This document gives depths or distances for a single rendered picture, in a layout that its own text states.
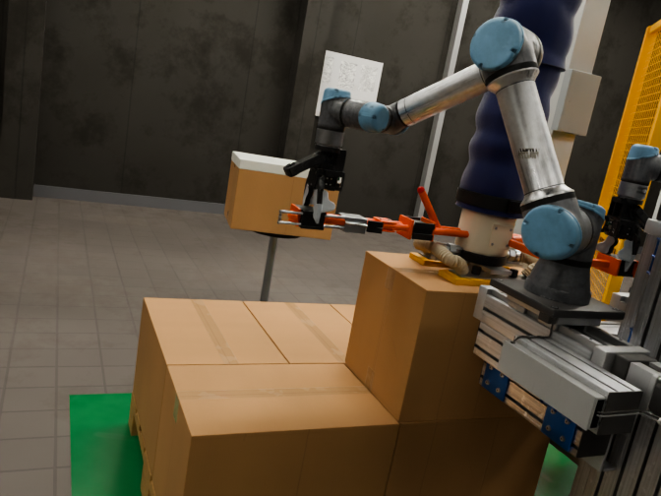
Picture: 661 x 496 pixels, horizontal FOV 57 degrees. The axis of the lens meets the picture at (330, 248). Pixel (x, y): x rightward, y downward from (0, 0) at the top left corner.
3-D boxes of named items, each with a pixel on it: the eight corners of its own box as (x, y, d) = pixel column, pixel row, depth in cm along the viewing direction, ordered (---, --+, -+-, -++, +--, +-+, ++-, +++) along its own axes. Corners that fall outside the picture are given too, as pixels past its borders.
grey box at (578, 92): (578, 135, 318) (594, 76, 312) (586, 136, 314) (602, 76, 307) (550, 129, 310) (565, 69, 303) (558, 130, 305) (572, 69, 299)
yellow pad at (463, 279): (525, 280, 200) (529, 266, 198) (546, 290, 191) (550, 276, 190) (437, 275, 187) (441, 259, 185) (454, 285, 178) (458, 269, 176)
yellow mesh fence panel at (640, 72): (544, 378, 380) (640, 28, 334) (561, 382, 378) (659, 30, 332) (559, 444, 297) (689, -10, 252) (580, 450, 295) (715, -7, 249)
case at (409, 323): (485, 362, 234) (510, 262, 225) (558, 415, 198) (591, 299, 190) (343, 361, 210) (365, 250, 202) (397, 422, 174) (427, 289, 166)
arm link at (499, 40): (601, 249, 134) (533, 18, 139) (583, 255, 122) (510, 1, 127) (548, 262, 141) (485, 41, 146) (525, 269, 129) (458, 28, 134)
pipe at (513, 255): (497, 256, 214) (501, 240, 213) (545, 278, 192) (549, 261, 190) (413, 248, 201) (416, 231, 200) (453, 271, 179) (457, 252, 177)
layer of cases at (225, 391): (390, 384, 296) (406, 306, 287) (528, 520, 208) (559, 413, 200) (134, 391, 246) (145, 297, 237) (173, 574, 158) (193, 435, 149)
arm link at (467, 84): (547, 29, 148) (383, 108, 177) (532, 19, 139) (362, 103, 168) (561, 74, 147) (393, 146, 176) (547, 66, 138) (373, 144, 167)
